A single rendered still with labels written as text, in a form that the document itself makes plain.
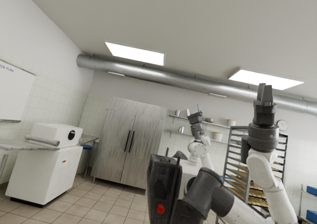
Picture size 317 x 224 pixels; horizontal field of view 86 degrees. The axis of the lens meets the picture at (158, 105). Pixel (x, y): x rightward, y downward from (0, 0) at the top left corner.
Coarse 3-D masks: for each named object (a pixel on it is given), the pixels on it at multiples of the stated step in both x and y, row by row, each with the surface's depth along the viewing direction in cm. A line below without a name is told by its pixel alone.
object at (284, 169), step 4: (288, 136) 219; (288, 140) 218; (288, 144) 217; (288, 148) 217; (284, 152) 218; (288, 152) 216; (284, 156) 217; (284, 160) 216; (284, 168) 213; (284, 172) 212; (284, 176) 212; (284, 180) 211; (284, 184) 210; (284, 188) 210
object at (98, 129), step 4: (100, 112) 490; (104, 112) 490; (100, 116) 488; (104, 116) 488; (100, 120) 487; (104, 120) 486; (96, 124) 485; (100, 124) 485; (96, 128) 483; (100, 128) 483; (96, 132) 482; (100, 132) 482; (96, 136) 480; (96, 140) 479
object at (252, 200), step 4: (228, 188) 255; (232, 188) 259; (236, 192) 239; (240, 192) 247; (240, 196) 225; (248, 200) 214; (252, 200) 219; (256, 200) 221; (260, 200) 226; (256, 204) 210; (260, 204) 214; (264, 204) 215
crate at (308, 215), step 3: (309, 210) 416; (309, 213) 411; (312, 213) 405; (315, 213) 402; (306, 216) 417; (309, 216) 410; (312, 216) 404; (315, 216) 398; (309, 219) 408; (312, 219) 402; (315, 219) 397; (315, 222) 395
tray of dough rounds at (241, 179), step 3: (228, 174) 264; (234, 177) 251; (237, 177) 255; (240, 177) 264; (240, 180) 238; (243, 180) 246; (246, 180) 248; (252, 183) 235; (252, 186) 217; (255, 186) 219; (252, 189) 209; (255, 189) 209; (258, 189) 210; (261, 189) 212
